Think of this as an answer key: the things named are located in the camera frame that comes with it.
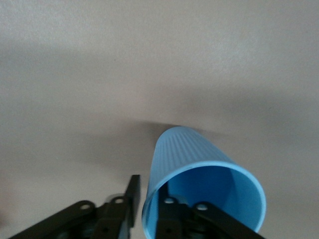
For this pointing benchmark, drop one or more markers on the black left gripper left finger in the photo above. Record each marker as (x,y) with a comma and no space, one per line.
(109,219)

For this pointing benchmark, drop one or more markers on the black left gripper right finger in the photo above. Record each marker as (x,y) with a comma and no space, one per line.
(179,221)

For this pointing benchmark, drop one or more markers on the blue ribbed plastic cup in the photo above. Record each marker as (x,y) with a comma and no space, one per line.
(189,152)

